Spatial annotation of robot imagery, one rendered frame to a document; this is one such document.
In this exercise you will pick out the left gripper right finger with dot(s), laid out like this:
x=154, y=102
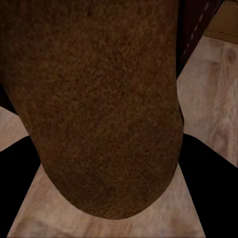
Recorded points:
x=212, y=182

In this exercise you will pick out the door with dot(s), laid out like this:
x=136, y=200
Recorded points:
x=224, y=25

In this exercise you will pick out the sandal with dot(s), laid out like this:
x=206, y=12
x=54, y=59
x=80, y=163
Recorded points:
x=94, y=82

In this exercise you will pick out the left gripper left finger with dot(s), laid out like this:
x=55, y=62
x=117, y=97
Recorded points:
x=19, y=164

